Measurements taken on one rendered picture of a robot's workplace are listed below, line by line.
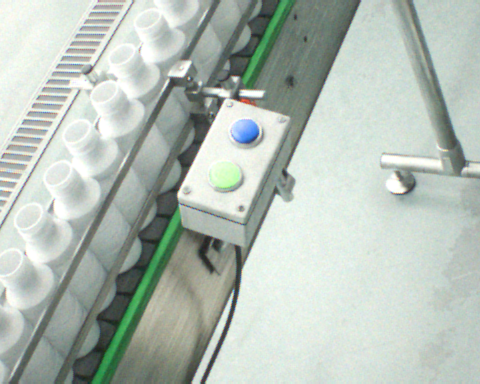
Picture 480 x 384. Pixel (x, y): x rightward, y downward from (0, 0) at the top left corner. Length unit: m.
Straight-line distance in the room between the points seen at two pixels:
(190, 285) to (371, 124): 1.40
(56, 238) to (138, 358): 0.19
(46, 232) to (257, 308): 1.32
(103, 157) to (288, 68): 0.39
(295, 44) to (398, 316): 0.94
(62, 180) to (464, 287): 1.28
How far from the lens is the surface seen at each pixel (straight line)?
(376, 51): 2.81
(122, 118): 1.20
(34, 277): 1.10
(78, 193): 1.14
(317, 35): 1.54
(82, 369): 1.19
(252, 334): 2.36
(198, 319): 1.32
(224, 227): 1.12
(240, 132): 1.13
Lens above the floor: 1.90
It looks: 47 degrees down
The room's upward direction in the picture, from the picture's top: 30 degrees counter-clockwise
